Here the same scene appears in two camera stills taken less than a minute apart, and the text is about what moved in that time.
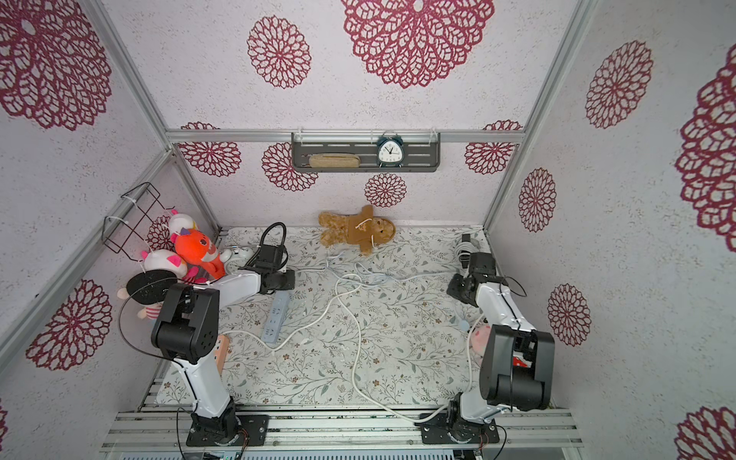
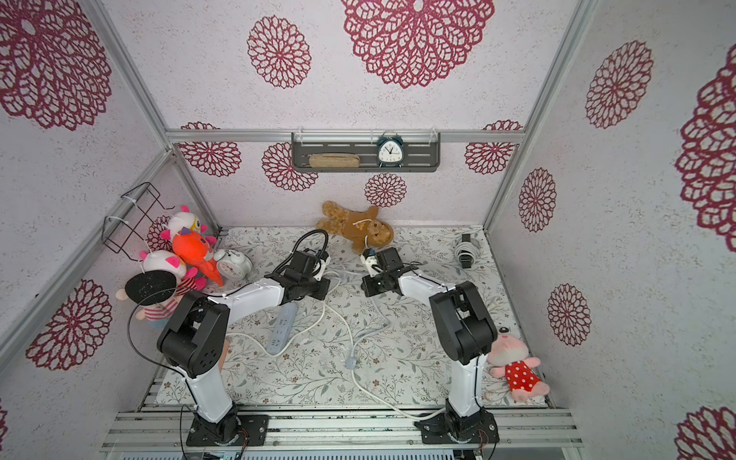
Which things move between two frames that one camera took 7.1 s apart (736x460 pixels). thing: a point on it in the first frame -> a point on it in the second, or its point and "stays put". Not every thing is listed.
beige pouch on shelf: (334, 161) stays put
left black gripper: (290, 284) -> (322, 293)
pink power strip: (220, 351) stays put
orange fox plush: (194, 246) stays put
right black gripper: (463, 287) -> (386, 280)
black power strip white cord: (465, 248) stays put
